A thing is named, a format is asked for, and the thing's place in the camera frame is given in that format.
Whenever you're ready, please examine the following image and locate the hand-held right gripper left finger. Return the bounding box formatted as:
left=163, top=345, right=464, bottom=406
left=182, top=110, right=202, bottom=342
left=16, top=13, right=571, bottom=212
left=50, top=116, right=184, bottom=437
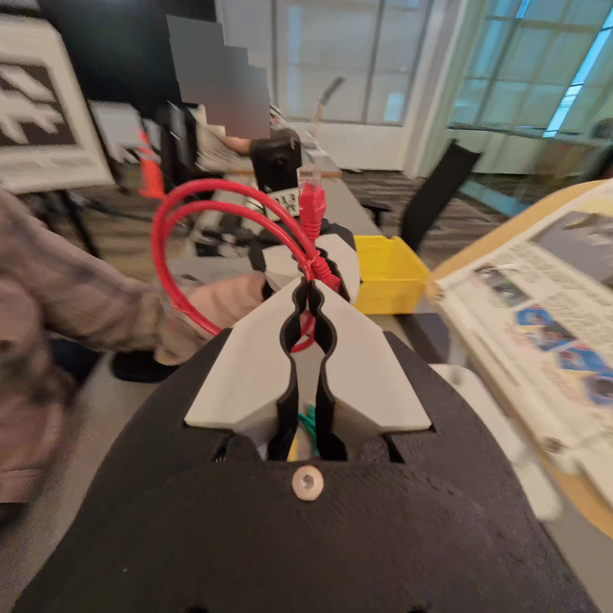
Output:
left=184, top=278, right=309, bottom=460

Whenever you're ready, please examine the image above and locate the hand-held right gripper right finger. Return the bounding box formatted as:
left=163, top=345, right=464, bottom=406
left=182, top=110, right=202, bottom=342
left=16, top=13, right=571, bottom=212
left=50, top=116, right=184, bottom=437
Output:
left=309, top=280, right=433, bottom=460

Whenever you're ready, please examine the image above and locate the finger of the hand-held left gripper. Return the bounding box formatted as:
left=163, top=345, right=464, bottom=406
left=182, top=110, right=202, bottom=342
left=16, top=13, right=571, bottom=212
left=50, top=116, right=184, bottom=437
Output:
left=317, top=234, right=361, bottom=306
left=263, top=244, right=313, bottom=295

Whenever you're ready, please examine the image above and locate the yellow plastic bin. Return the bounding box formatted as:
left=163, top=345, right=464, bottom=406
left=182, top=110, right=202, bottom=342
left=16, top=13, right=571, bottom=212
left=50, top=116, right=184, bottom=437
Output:
left=353, top=235, right=432, bottom=316

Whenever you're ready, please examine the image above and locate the red ethernet cable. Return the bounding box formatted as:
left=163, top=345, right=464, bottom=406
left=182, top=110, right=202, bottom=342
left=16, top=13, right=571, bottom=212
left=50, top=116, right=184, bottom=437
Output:
left=151, top=164, right=343, bottom=354

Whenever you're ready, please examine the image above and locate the green ethernet cable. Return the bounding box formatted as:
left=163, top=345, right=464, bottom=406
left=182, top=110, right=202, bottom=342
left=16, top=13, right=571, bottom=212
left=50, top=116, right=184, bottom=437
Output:
left=297, top=404, right=320, bottom=456

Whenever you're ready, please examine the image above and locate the person's left hand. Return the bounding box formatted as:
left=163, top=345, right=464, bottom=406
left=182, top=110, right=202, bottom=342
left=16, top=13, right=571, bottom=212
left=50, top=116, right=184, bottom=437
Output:
left=187, top=270, right=267, bottom=332

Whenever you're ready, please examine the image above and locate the black round pad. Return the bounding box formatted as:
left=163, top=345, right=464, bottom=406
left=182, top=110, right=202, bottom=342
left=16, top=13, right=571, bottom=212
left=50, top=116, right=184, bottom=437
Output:
left=111, top=352, right=179, bottom=384

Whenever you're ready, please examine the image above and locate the black office chair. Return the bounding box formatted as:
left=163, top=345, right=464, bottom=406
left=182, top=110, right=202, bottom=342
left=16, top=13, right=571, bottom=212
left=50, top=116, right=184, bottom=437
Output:
left=361, top=139, right=483, bottom=253

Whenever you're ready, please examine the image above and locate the orange traffic cone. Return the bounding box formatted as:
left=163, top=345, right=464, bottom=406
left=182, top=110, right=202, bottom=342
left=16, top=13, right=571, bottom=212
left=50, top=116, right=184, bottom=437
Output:
left=136, top=128, right=167, bottom=200

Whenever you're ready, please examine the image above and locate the wooden board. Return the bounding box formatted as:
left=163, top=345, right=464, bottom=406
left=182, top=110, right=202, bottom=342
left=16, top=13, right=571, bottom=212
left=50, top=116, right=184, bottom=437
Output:
left=425, top=178, right=613, bottom=539

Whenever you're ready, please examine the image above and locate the person's plaid shirt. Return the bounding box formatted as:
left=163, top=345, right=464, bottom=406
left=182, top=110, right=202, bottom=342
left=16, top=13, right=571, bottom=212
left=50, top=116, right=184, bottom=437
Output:
left=0, top=189, right=96, bottom=503

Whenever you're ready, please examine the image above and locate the large black white tag poster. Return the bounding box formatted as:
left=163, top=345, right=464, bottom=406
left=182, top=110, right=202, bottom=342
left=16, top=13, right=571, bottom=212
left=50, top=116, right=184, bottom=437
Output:
left=0, top=14, right=117, bottom=193

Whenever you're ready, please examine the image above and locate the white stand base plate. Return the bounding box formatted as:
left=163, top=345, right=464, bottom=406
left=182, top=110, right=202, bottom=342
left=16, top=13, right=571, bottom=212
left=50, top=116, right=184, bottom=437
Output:
left=428, top=363, right=563, bottom=522

